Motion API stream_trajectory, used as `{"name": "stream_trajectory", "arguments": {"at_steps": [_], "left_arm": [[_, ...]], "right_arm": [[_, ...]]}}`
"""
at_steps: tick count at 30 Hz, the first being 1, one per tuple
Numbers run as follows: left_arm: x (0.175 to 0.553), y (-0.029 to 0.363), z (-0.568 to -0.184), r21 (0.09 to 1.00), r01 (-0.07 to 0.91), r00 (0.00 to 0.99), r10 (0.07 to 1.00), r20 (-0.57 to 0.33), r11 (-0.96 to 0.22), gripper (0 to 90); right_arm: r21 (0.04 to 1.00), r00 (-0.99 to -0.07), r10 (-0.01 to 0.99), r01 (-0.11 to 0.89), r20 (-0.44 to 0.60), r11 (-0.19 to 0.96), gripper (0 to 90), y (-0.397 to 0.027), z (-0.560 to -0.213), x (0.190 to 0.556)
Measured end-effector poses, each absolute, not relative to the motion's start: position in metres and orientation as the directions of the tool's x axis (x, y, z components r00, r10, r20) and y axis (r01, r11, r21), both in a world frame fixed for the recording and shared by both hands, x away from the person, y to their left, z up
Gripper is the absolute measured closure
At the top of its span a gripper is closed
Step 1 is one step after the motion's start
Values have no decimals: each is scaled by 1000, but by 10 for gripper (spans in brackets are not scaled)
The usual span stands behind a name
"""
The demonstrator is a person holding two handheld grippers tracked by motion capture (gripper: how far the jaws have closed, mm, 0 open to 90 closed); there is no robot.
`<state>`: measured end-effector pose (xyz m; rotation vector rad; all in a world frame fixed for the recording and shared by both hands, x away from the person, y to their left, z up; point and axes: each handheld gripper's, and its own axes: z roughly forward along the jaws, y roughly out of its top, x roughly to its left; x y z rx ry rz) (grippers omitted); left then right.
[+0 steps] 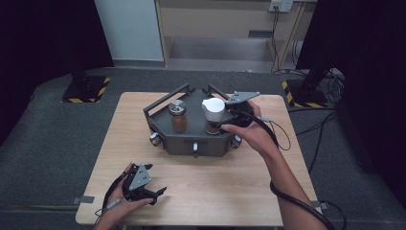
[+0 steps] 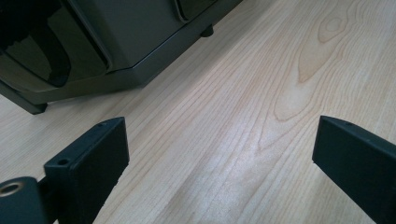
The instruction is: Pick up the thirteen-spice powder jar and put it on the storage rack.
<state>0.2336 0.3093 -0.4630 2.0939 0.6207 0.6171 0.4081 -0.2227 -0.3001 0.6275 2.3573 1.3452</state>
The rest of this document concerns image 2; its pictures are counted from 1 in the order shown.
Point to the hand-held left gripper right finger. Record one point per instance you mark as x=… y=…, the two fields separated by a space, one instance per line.
x=361 y=165

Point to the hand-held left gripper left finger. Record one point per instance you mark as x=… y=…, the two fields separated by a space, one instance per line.
x=90 y=165

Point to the dark grey corner rack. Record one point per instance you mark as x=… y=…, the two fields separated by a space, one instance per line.
x=130 y=34

